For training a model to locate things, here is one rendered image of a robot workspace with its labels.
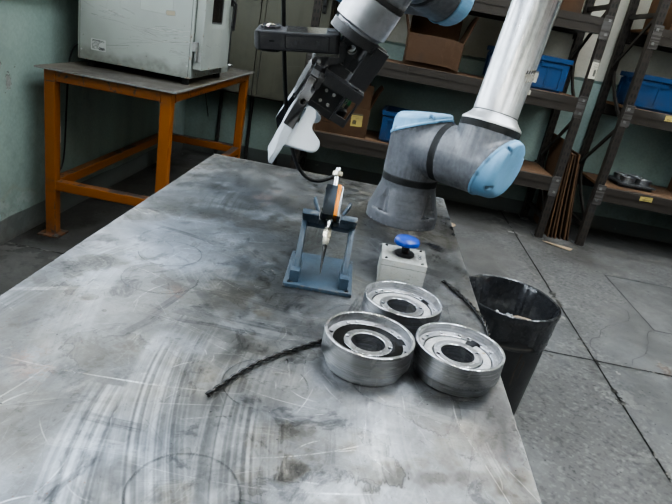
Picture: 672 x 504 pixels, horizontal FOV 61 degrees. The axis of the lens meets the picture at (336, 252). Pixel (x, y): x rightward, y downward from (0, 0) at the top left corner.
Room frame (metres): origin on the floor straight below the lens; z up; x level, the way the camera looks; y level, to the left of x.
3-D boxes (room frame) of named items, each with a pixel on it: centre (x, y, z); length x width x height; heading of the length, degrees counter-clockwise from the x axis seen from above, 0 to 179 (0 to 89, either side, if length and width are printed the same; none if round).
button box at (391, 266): (0.85, -0.11, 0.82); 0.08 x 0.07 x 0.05; 179
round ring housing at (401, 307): (0.69, -0.10, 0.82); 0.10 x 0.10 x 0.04
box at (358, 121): (4.28, 0.13, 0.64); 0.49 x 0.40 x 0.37; 94
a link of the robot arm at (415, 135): (1.17, -0.13, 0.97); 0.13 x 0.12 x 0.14; 54
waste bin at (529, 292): (1.77, -0.60, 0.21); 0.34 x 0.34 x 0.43
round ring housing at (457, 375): (0.59, -0.16, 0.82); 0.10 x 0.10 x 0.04
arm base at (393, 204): (1.18, -0.12, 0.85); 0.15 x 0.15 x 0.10
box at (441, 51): (4.28, -0.39, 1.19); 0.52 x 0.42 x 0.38; 89
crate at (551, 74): (4.28, -1.06, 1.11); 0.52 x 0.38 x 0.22; 89
